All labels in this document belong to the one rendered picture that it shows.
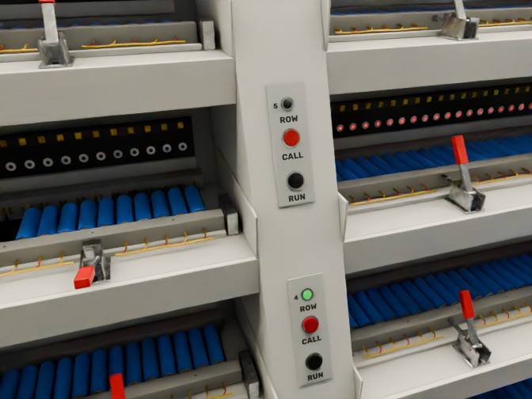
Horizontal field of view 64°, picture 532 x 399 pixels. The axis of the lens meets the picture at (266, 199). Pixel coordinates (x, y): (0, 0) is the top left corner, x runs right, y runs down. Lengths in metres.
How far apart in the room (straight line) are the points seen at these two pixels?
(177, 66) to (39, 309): 0.26
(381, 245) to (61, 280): 0.34
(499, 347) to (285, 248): 0.35
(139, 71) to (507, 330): 0.58
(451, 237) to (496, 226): 0.07
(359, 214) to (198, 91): 0.24
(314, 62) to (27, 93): 0.27
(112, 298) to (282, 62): 0.28
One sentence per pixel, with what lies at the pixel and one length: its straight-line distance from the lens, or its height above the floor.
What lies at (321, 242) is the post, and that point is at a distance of 0.46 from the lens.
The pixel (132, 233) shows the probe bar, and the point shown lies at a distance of 0.47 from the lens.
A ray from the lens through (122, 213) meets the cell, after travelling 0.51.
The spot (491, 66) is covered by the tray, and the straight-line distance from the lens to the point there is 0.59.
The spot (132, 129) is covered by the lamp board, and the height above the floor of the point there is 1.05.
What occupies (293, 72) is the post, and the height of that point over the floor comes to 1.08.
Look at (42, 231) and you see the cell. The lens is 0.51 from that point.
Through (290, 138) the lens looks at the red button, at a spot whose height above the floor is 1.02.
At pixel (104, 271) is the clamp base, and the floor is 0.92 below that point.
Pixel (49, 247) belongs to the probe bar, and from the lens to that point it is 0.48.
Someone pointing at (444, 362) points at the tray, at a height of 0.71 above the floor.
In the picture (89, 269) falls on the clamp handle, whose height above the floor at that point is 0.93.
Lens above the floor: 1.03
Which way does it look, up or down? 9 degrees down
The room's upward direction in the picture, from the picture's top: 7 degrees counter-clockwise
